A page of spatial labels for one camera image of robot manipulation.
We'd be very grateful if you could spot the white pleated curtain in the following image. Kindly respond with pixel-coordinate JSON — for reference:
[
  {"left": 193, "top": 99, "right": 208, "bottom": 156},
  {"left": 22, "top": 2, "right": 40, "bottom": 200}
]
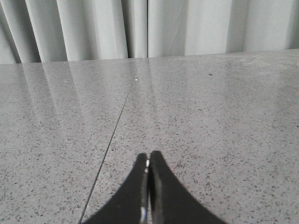
[{"left": 0, "top": 0, "right": 299, "bottom": 64}]

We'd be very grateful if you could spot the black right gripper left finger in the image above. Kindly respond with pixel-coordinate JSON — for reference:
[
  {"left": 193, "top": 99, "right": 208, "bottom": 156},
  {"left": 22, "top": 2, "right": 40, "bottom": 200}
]
[{"left": 84, "top": 153, "right": 149, "bottom": 224}]

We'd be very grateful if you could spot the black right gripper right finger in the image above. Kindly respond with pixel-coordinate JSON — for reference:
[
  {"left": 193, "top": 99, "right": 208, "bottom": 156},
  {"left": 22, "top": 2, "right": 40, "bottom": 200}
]
[{"left": 149, "top": 151, "right": 224, "bottom": 224}]

